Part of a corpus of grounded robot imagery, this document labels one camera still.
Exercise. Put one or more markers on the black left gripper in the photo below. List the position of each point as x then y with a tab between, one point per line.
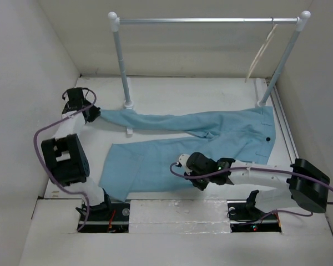
95	113

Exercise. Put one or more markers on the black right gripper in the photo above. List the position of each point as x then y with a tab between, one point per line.
200	185

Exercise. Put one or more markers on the light blue trousers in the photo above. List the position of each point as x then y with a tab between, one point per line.
245	135

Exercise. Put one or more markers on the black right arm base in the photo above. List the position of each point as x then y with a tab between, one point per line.
244	217

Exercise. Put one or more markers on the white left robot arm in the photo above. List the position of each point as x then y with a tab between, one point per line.
64	156

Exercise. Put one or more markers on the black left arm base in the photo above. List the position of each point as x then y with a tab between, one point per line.
116	221

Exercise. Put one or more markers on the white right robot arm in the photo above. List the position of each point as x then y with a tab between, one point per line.
299	185

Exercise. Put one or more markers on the cream plastic hanger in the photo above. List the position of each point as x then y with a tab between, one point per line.
261	51

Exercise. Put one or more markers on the white foam block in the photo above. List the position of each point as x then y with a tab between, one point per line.
206	216

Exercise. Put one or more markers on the white clothes rack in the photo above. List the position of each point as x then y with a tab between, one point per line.
202	47

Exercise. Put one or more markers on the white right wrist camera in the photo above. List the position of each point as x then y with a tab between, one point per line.
182	162

